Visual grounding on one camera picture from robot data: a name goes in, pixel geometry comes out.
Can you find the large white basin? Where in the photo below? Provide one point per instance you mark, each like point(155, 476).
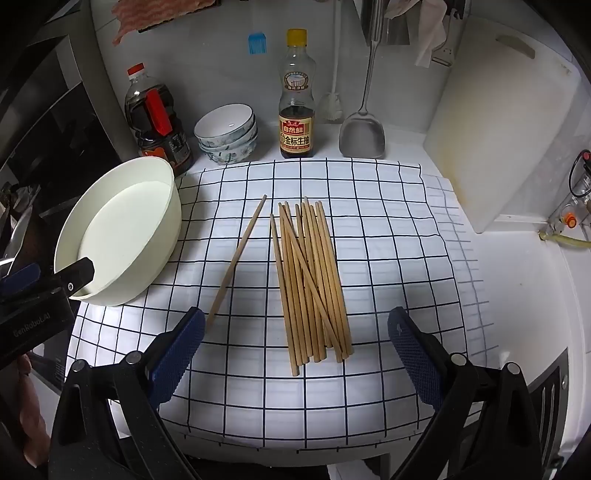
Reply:
point(129, 221)

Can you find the person's left hand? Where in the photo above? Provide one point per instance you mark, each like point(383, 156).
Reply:
point(30, 401)

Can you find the pink cloth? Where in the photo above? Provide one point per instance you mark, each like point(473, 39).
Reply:
point(138, 18)

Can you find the white cutting board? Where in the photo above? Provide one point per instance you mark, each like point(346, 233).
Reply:
point(498, 138)

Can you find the soy sauce bottle yellow cap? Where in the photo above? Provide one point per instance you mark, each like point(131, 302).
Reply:
point(296, 134)

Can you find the gas pipe valve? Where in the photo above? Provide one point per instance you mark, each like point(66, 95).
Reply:
point(565, 220)

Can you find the white patterned ceramic bowl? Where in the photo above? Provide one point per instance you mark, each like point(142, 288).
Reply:
point(221, 122)
point(205, 146)
point(226, 158)

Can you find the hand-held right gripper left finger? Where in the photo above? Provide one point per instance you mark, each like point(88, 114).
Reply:
point(180, 355)

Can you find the white grid-patterned cloth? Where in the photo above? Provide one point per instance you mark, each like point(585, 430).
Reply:
point(383, 258)

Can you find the black slotted panel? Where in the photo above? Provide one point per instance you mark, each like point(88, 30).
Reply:
point(549, 406)

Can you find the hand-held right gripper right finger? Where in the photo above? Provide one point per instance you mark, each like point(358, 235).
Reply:
point(413, 355)

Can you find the white hanging rag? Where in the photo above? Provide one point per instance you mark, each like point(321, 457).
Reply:
point(429, 41)

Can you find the white bottle brush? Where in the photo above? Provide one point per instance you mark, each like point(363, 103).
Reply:
point(331, 108)

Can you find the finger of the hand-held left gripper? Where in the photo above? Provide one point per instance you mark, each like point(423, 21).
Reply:
point(74, 276)
point(18, 279)

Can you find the light wooden chopstick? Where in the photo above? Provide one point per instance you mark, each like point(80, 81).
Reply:
point(235, 263)

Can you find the pile of wooden chopsticks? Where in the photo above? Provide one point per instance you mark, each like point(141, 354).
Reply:
point(304, 286)

